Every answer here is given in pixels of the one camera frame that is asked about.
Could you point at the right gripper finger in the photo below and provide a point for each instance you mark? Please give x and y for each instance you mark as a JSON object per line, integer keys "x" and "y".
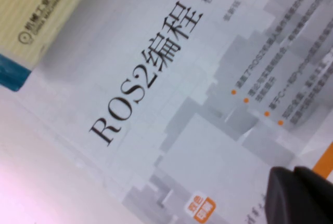
{"x": 299, "y": 198}

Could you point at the yellow-green mechanical design book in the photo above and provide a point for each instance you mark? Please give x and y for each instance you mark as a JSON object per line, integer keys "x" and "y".
{"x": 39, "y": 5}

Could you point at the white orange ROS2 book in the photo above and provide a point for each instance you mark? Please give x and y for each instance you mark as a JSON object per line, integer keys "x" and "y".
{"x": 182, "y": 78}

